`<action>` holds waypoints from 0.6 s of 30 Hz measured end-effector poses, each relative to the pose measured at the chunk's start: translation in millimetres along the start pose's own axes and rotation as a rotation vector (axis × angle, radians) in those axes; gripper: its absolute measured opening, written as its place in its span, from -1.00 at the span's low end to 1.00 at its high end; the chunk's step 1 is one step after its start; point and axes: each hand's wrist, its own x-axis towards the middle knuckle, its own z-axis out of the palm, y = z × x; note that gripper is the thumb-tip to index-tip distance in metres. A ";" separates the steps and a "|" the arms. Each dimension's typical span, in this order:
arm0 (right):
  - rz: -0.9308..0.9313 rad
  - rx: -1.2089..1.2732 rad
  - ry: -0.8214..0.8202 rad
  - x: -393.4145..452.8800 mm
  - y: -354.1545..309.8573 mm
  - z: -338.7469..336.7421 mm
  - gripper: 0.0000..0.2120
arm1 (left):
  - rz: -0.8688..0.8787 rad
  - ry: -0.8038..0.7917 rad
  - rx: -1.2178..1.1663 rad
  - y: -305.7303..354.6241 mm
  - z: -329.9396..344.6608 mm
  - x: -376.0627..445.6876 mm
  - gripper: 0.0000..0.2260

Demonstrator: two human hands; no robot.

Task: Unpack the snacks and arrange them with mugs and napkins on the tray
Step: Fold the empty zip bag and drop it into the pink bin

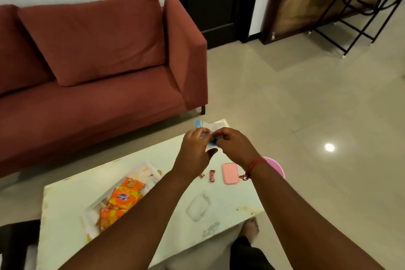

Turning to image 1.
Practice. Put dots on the clear zip bag blue seal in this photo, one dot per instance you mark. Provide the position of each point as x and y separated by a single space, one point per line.
216 126

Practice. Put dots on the red fabric sofa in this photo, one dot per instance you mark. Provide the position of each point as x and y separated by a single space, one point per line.
95 111

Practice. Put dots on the person's right hand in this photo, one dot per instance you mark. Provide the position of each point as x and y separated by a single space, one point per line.
239 148

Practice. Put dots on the person's right forearm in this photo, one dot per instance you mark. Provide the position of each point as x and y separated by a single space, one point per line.
300 222

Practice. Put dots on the black door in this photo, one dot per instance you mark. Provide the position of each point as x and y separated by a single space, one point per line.
215 1

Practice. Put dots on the pink rectangular lid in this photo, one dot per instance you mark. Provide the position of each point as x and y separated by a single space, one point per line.
230 174

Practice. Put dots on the pink plastic bin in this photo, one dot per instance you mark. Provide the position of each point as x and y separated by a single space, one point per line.
275 165

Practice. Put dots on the red candy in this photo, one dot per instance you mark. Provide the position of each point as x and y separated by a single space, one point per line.
212 175

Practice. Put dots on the black sofa leg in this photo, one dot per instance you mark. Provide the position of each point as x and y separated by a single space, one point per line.
203 110

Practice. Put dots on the clear plastic container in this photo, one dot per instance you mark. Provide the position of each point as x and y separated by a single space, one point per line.
198 207

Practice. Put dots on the red sofa back cushion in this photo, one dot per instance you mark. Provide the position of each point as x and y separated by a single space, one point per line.
95 38
19 51

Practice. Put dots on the person's left hand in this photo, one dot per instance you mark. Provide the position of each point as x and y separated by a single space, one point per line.
191 156

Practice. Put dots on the person's right leg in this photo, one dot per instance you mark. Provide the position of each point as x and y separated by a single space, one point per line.
246 254

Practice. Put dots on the black plastic stool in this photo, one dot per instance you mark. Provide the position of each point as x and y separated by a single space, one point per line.
12 244

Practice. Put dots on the white floral tray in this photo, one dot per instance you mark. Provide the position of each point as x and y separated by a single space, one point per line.
91 216

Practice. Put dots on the person's left forearm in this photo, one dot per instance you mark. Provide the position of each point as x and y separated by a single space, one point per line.
136 225

